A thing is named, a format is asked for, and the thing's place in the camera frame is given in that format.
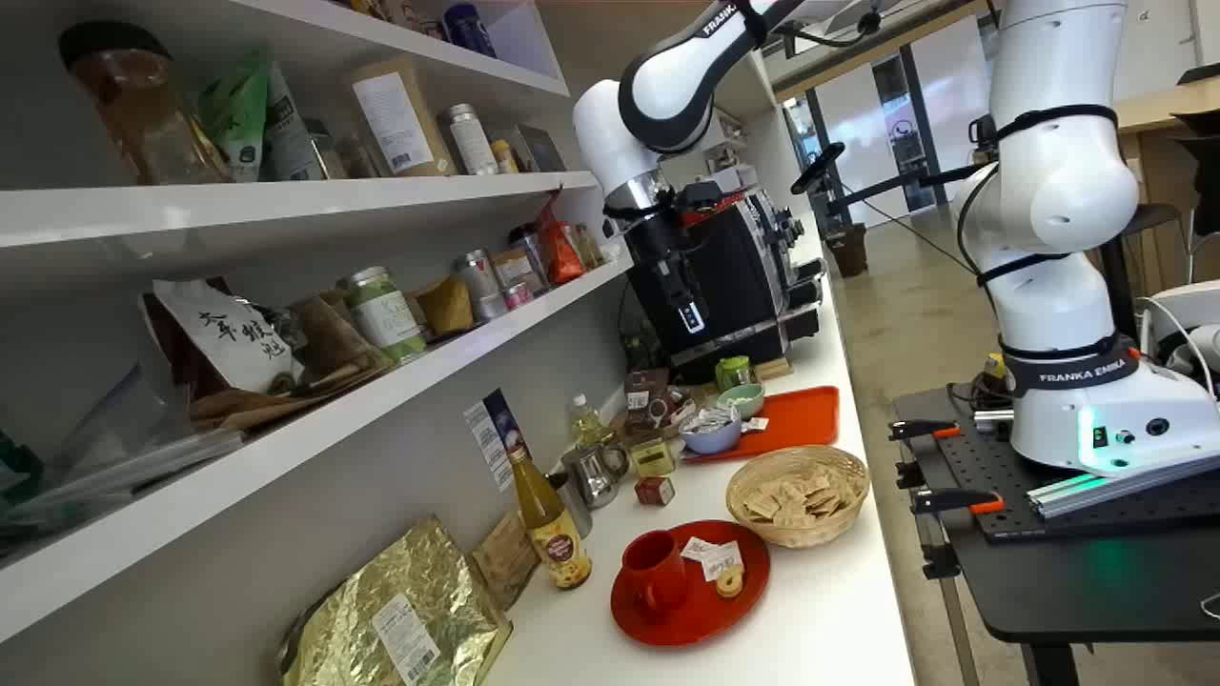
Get dark waste bin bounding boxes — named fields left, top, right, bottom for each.
left=828, top=223, right=877, bottom=282

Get yellow green box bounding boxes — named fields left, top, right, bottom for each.
left=625, top=435, right=678, bottom=482

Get wooden desk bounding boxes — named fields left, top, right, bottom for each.
left=1114, top=73, right=1220, bottom=298

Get small yellow brown container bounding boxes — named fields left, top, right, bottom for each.
left=415, top=271, right=478, bottom=343

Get white wrapper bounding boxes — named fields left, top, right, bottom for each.
left=678, top=534, right=747, bottom=604

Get orange snack packet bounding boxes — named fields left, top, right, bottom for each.
left=532, top=196, right=590, bottom=289

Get black tripod stand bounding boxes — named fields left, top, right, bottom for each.
left=786, top=117, right=1002, bottom=242

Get white wall shelf unit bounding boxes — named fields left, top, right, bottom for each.
left=0, top=0, right=637, bottom=646

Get orange handled clamp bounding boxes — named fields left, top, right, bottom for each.
left=886, top=415, right=974, bottom=451
left=905, top=486, right=1015, bottom=525

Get green cup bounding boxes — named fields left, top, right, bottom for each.
left=711, top=350, right=760, bottom=393

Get green packet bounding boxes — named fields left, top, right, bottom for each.
left=198, top=46, right=328, bottom=182

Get grey labelled jar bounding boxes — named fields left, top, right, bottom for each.
left=449, top=243, right=513, bottom=323

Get white bag with black characters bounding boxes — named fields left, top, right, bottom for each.
left=140, top=276, right=309, bottom=401

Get dark brown packet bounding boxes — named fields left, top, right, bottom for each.
left=619, top=366, right=678, bottom=439

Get green lid jar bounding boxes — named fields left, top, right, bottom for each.
left=342, top=262, right=433, bottom=366

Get amber jar with black lid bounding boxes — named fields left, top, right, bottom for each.
left=53, top=17, right=229, bottom=191

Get small dark box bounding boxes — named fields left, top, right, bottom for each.
left=513, top=117, right=574, bottom=176

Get gold foil packet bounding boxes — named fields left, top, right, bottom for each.
left=276, top=515, right=514, bottom=686

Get white cylindrical bottle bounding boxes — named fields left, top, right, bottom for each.
left=443, top=100, right=505, bottom=181

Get metal cup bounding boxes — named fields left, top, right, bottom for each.
left=564, top=435, right=632, bottom=515

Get brown box with white label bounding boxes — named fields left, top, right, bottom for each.
left=346, top=52, right=459, bottom=182

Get brown paper bag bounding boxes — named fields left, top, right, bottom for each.
left=290, top=294, right=391, bottom=384

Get dark blue container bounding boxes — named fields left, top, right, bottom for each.
left=434, top=0, right=501, bottom=61

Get blue bowl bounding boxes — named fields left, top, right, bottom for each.
left=678, top=406, right=747, bottom=460

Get black robot table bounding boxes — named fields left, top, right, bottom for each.
left=886, top=379, right=1220, bottom=686

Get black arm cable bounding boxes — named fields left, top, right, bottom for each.
left=952, top=102, right=1124, bottom=288

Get small brown packet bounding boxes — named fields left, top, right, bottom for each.
left=466, top=506, right=546, bottom=613

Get black coffee machine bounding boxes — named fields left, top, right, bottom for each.
left=619, top=181, right=828, bottom=379

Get red cup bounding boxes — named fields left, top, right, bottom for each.
left=619, top=525, right=697, bottom=620

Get wicker basket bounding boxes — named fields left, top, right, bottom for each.
left=720, top=444, right=877, bottom=552

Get clear oil bottle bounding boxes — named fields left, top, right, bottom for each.
left=564, top=388, right=613, bottom=459

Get small red box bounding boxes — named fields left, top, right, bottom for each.
left=632, top=474, right=678, bottom=512

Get red plate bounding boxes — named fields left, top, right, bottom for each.
left=605, top=515, right=773, bottom=652

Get clear plastic bags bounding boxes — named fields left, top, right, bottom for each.
left=0, top=361, right=248, bottom=558

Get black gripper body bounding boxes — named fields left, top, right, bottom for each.
left=605, top=200, right=711, bottom=343

